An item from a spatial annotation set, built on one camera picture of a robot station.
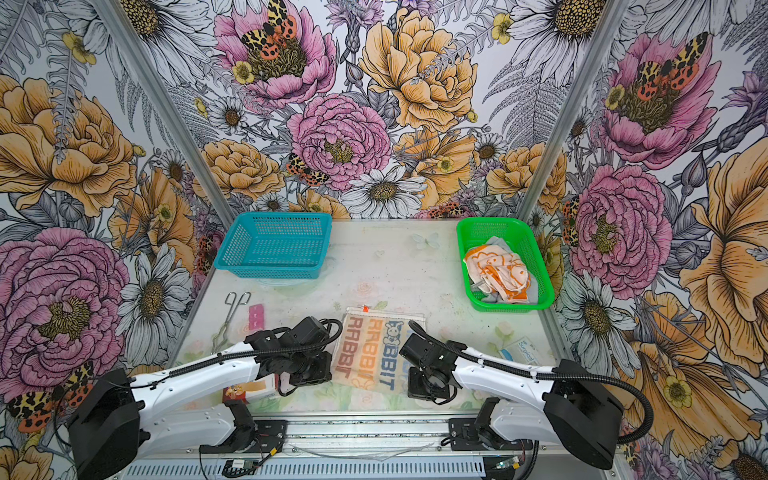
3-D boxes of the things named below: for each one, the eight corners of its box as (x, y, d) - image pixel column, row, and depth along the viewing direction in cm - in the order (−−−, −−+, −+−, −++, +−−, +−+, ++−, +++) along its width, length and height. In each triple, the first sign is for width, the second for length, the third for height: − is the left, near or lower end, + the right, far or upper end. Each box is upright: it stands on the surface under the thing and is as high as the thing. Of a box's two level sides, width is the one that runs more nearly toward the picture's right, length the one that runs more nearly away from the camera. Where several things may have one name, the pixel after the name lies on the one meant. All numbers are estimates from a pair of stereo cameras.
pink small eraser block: (250, 332, 94) (248, 329, 92) (250, 309, 99) (248, 306, 97) (264, 328, 95) (262, 325, 93) (263, 306, 100) (261, 303, 98)
